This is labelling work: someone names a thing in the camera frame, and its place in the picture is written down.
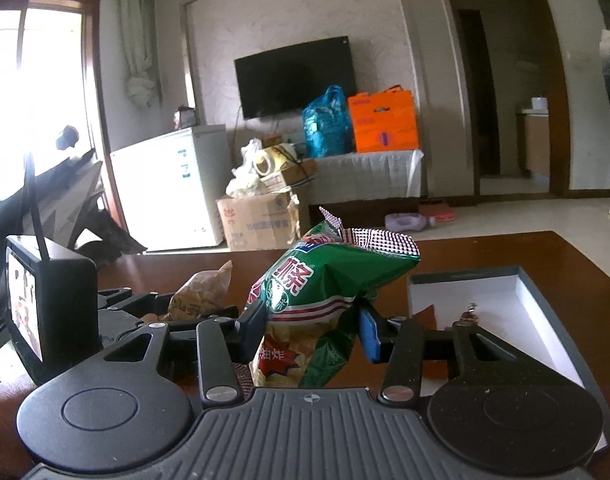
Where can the white cloth covered cabinet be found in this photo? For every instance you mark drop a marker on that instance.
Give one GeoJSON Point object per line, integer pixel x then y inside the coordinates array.
{"type": "Point", "coordinates": [369, 176]}

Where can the blue plastic bag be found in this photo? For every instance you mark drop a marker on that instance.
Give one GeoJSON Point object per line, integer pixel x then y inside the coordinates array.
{"type": "Point", "coordinates": [328, 129]}

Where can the black wall television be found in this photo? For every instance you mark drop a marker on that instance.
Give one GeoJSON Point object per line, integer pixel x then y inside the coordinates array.
{"type": "Point", "coordinates": [287, 79]}

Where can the white curtain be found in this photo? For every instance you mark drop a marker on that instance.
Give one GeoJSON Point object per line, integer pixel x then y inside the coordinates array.
{"type": "Point", "coordinates": [136, 20]}

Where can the white chest freezer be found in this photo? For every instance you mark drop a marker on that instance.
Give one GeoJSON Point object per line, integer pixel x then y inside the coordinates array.
{"type": "Point", "coordinates": [169, 186]}

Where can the brown cardboard box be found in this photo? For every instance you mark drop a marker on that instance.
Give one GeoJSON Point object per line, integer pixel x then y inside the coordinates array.
{"type": "Point", "coordinates": [260, 222]}

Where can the brown candy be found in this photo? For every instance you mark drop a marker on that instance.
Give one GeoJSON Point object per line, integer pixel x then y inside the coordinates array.
{"type": "Point", "coordinates": [470, 316]}

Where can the small box with tape rolls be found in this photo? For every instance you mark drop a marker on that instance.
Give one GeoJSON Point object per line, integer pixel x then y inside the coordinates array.
{"type": "Point", "coordinates": [267, 169]}

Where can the grey shallow box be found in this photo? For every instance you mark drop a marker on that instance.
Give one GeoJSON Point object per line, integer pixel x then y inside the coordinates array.
{"type": "Point", "coordinates": [509, 305]}

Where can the red snack packet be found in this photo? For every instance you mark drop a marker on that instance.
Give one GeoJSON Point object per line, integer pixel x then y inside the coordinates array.
{"type": "Point", "coordinates": [426, 318]}

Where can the green chips bag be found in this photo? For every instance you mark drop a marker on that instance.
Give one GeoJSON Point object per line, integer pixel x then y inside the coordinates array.
{"type": "Point", "coordinates": [310, 294]}

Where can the left human hand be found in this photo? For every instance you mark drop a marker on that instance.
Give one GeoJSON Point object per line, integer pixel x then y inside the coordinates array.
{"type": "Point", "coordinates": [14, 459]}

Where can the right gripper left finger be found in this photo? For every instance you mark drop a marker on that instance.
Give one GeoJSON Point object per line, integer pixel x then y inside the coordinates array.
{"type": "Point", "coordinates": [222, 345]}

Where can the purple detergent bottle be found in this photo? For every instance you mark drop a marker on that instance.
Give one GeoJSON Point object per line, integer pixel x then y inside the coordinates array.
{"type": "Point", "coordinates": [408, 222]}

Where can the yellow nut snack bag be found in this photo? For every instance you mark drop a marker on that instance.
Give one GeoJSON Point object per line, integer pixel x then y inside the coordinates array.
{"type": "Point", "coordinates": [203, 294]}

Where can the orange cardboard box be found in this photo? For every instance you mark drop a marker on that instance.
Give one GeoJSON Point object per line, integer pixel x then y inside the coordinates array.
{"type": "Point", "coordinates": [384, 121]}

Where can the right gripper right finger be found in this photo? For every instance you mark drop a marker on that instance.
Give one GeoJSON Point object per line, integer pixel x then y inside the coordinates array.
{"type": "Point", "coordinates": [398, 343]}

